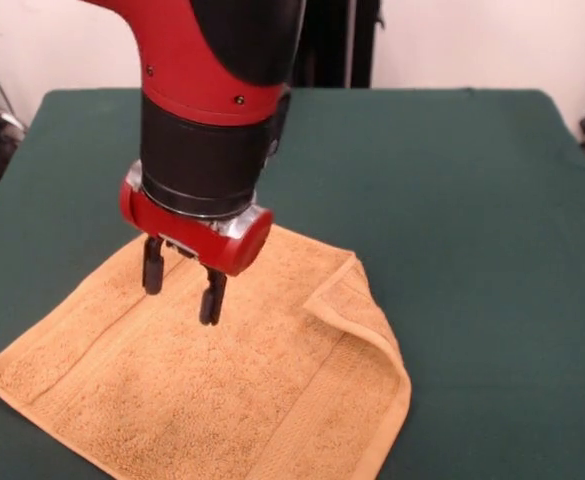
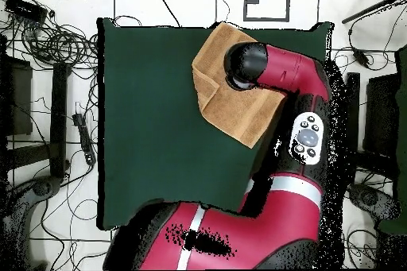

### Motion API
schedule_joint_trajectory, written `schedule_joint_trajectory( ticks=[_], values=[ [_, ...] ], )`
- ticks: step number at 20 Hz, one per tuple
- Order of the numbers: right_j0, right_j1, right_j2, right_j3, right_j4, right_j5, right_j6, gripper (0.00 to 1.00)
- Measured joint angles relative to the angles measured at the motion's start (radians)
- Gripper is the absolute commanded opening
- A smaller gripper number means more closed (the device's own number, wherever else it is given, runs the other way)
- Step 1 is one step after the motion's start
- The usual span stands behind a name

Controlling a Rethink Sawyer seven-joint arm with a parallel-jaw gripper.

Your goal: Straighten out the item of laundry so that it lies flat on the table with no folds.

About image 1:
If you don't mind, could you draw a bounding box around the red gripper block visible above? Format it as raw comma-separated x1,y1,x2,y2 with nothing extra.
118,160,275,327

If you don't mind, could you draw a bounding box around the tan terry towel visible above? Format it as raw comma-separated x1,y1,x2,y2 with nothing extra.
0,223,413,480

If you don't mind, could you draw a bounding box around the dark green tablecloth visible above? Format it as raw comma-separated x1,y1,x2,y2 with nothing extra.
0,88,585,480

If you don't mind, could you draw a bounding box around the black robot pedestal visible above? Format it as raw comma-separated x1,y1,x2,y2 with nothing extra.
291,0,386,90

